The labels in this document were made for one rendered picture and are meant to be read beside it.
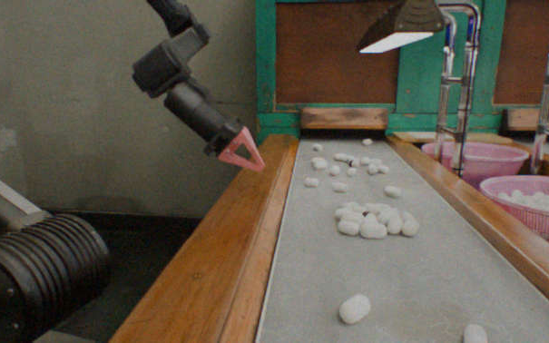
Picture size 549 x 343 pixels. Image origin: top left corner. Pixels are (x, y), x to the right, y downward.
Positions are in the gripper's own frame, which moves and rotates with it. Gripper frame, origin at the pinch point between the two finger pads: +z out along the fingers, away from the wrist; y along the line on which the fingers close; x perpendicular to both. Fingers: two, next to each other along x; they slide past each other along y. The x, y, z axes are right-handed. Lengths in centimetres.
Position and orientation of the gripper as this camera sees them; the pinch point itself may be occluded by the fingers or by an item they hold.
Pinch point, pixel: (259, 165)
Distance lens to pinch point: 74.6
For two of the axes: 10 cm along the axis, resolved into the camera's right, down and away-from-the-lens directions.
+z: 7.6, 6.5, 1.0
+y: 0.9, -2.6, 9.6
